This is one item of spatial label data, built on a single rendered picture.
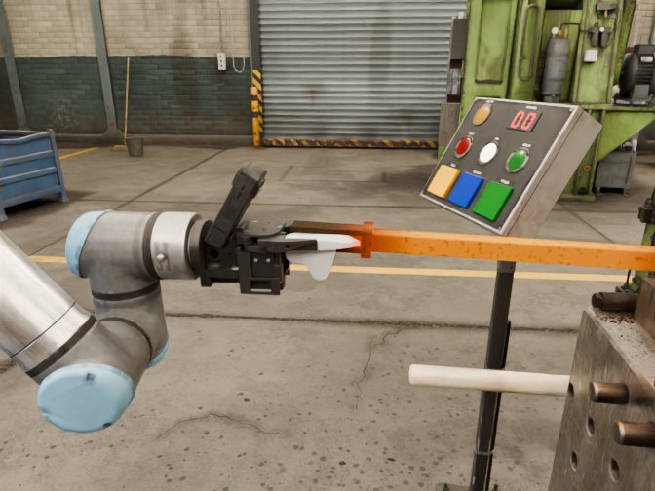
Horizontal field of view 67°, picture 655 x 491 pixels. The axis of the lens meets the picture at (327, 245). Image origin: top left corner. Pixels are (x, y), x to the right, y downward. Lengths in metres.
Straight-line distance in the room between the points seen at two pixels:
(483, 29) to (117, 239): 5.05
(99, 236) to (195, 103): 8.39
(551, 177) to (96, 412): 0.87
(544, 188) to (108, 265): 0.79
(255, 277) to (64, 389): 0.24
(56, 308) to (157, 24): 8.72
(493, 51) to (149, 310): 5.03
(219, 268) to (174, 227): 0.08
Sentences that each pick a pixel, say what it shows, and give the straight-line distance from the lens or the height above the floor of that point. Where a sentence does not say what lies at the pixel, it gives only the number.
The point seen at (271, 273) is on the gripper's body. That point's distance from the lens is 0.63.
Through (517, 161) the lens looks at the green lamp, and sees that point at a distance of 1.09.
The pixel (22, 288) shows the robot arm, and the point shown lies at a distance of 0.61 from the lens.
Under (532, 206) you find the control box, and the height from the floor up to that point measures 1.01.
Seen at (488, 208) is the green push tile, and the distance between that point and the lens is 1.07.
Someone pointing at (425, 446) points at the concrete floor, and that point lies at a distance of 1.92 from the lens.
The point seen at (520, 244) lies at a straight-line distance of 0.63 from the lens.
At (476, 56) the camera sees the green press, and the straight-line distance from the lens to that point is 5.43.
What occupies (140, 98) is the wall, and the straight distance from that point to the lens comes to 9.40.
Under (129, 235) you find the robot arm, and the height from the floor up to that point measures 1.07.
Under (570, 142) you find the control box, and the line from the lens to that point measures 1.08.
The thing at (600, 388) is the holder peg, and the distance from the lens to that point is 0.74.
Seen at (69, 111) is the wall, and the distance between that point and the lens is 10.04.
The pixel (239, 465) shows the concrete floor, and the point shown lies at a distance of 1.85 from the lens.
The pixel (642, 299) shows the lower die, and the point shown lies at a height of 0.95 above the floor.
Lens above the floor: 1.26
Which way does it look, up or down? 20 degrees down
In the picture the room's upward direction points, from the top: straight up
